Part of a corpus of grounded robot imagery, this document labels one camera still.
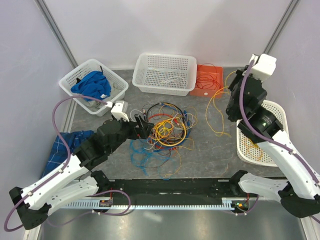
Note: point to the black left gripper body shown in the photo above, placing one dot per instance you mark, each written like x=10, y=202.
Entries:
x=128, y=131

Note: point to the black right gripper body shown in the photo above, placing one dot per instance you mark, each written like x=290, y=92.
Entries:
x=232, y=86

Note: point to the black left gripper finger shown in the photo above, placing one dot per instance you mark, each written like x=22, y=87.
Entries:
x=142, y=126
x=147, y=134

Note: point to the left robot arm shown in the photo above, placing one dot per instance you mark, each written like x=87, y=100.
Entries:
x=36, y=202

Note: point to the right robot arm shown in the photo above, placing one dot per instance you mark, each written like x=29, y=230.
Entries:
x=299, y=193

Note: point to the grey cloth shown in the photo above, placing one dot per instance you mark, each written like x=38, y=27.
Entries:
x=116, y=88

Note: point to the white perforated basket left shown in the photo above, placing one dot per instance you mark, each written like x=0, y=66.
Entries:
x=73, y=77

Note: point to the white perforated basket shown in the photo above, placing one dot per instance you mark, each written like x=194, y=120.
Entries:
x=167, y=74
x=73, y=77
x=251, y=153

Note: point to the orange plastic tray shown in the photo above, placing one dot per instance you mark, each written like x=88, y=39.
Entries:
x=209, y=79

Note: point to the white perforated basket middle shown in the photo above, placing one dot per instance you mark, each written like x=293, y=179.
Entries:
x=167, y=74

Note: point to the white perforated basket right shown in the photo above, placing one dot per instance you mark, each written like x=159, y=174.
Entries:
x=251, y=153

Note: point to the blue plaid cloth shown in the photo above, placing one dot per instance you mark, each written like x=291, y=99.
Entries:
x=59, y=153

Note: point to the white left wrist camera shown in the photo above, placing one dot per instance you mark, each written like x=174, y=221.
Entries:
x=118, y=110

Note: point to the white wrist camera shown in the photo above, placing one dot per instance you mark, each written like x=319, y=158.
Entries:
x=118, y=110
x=263, y=66

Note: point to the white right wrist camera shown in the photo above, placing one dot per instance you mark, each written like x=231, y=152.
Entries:
x=263, y=66

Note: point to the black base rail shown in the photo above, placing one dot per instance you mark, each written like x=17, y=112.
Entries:
x=210, y=187

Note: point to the aluminium frame post right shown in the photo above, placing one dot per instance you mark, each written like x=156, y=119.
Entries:
x=293, y=4

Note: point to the aluminium frame post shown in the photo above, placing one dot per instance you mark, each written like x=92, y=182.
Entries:
x=293, y=4
x=56, y=31

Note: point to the slotted cable duct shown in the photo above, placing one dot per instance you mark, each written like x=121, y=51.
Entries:
x=162, y=202

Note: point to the aluminium frame post left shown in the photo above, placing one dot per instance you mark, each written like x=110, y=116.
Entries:
x=56, y=31

